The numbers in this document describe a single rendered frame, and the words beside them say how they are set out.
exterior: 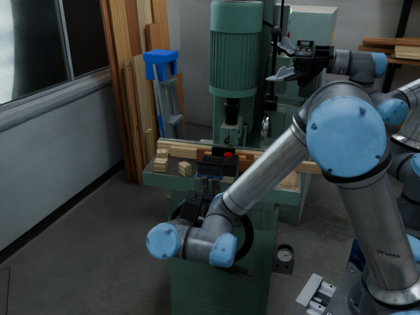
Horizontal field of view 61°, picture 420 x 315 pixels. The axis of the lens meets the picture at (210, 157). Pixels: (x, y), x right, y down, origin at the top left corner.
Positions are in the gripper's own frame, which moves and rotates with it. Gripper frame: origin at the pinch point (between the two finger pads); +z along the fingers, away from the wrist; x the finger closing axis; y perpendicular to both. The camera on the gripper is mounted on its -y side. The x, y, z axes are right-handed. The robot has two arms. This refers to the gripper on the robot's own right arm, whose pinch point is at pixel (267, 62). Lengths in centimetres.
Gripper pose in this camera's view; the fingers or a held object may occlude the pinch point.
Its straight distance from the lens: 123.1
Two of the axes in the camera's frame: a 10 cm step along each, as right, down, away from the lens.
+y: -1.2, -4.3, -9.0
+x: -1.8, 9.0, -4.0
